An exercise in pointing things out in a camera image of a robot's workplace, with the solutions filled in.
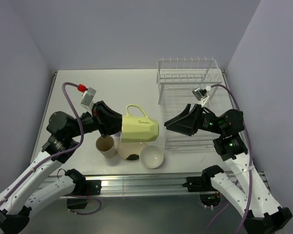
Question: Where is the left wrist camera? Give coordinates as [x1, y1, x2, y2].
[81, 88, 96, 110]

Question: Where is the aluminium front rail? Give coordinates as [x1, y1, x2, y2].
[41, 172, 271, 197]

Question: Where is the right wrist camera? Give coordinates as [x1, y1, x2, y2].
[192, 86, 212, 107]

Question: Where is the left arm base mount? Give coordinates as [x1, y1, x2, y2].
[68, 180, 102, 196]

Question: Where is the white wire dish rack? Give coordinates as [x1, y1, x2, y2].
[156, 58, 223, 151]

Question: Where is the yellow-green mug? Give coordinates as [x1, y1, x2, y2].
[121, 104, 159, 143]

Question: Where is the purple plastic cup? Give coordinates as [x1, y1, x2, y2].
[112, 132, 121, 142]

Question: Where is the white ceramic bowl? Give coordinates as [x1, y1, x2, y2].
[139, 145, 164, 169]

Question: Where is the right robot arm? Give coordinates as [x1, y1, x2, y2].
[164, 104, 293, 234]

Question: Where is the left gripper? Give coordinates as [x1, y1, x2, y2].
[67, 100, 133, 138]

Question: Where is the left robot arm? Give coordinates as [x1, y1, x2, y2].
[0, 101, 122, 234]

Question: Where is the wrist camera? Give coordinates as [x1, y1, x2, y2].
[192, 86, 212, 107]
[81, 88, 96, 110]

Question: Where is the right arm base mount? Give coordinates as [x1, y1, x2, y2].
[182, 176, 212, 193]

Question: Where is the beige plastic cup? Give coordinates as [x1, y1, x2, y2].
[96, 136, 116, 159]

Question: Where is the cream floral plate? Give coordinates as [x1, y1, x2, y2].
[117, 142, 147, 162]

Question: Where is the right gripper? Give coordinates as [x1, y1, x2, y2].
[164, 102, 225, 135]

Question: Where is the lower purple cable loop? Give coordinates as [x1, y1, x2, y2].
[66, 195, 105, 215]

